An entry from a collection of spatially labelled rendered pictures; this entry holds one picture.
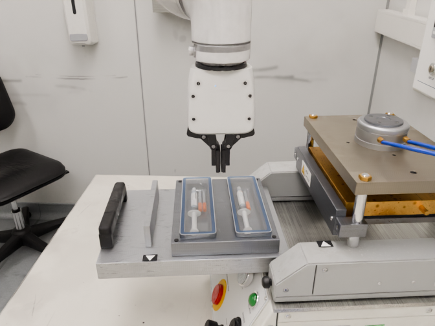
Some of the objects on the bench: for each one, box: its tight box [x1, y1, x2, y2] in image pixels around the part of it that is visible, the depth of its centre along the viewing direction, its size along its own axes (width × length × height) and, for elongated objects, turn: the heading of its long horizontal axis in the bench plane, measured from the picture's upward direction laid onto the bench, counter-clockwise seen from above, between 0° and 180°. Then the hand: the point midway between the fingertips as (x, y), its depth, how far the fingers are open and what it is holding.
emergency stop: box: [212, 283, 223, 305], centre depth 76 cm, size 2×4×4 cm, turn 3°
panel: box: [210, 272, 270, 326], centre depth 74 cm, size 2×30×19 cm, turn 3°
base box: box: [252, 272, 435, 326], centre depth 74 cm, size 54×38×17 cm
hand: (220, 158), depth 63 cm, fingers closed
